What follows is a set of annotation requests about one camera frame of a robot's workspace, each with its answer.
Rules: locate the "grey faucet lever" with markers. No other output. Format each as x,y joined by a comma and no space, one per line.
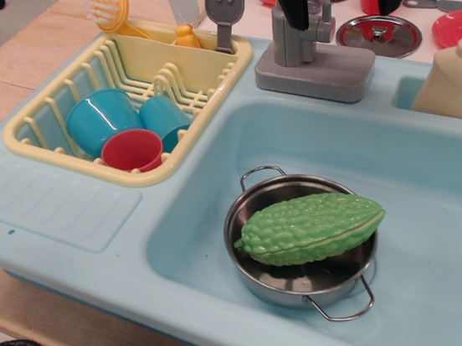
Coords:
322,23

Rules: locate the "steel pot lid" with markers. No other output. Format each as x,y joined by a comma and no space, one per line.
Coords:
384,36

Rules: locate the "grey toy faucet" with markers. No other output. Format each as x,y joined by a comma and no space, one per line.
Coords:
295,63

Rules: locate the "red plastic plate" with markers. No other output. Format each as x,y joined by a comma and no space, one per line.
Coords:
447,30

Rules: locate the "grey toy fork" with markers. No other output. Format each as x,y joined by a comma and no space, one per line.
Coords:
225,14

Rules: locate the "cream toy soap bottle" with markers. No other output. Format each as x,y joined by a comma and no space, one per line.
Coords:
441,93

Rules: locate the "small blue plastic cup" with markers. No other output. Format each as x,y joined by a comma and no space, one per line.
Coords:
163,117

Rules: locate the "yellow dish brush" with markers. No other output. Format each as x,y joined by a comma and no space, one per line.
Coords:
111,16

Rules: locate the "green toy bitter gourd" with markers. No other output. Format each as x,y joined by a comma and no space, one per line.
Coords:
310,228

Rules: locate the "yellow dish rack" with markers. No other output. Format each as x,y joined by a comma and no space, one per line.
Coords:
197,80

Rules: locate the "red plastic cup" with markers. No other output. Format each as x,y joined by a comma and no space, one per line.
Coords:
133,149

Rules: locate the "large blue plastic cup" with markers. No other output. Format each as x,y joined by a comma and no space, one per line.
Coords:
98,117

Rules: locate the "light blue toy sink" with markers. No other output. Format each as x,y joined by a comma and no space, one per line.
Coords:
156,255

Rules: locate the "toy knife yellow handle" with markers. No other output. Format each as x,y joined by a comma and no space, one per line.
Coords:
185,13

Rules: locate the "steel pot with handles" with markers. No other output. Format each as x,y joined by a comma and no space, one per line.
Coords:
317,284

